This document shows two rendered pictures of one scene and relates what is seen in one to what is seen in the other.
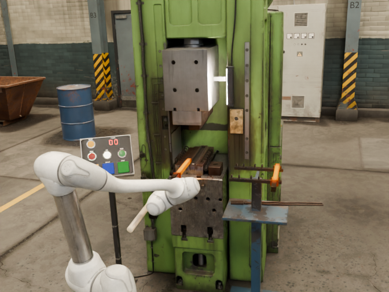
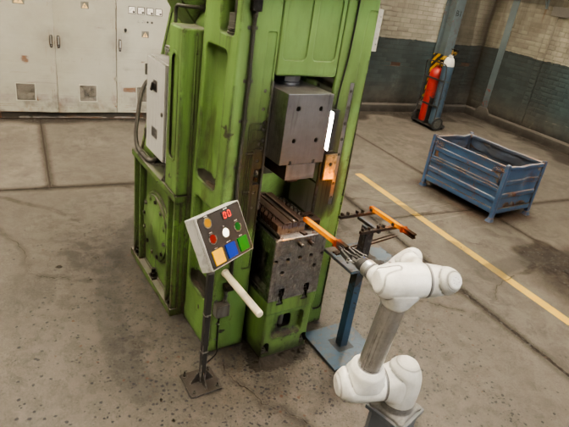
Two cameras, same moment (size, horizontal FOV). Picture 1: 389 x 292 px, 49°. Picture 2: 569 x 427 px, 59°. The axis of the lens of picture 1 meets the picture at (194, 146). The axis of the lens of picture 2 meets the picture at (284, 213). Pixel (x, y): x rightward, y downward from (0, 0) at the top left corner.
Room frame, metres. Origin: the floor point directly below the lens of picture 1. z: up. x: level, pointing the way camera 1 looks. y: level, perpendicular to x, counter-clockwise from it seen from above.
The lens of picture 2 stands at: (1.02, 2.11, 2.33)
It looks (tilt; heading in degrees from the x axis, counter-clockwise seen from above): 26 degrees down; 311
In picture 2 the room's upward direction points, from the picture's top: 9 degrees clockwise
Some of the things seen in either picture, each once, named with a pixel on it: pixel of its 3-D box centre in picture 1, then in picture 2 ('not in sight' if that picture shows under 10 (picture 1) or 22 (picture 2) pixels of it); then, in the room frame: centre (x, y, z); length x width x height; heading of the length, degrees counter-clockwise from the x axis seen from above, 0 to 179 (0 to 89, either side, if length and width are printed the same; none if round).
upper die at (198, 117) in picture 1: (193, 111); (281, 158); (2.97, 0.00, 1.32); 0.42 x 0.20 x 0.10; 167
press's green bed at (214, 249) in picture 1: (205, 245); (267, 302); (2.96, -0.06, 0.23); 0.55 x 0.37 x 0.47; 167
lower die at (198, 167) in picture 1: (195, 159); (273, 212); (2.97, 0.00, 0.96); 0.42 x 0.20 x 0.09; 167
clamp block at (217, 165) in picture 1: (215, 168); (309, 219); (2.78, -0.14, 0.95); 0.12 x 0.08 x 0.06; 167
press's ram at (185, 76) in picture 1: (198, 76); (292, 119); (2.96, -0.05, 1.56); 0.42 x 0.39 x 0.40; 167
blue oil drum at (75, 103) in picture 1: (76, 112); not in sight; (7.24, 2.02, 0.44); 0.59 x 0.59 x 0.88
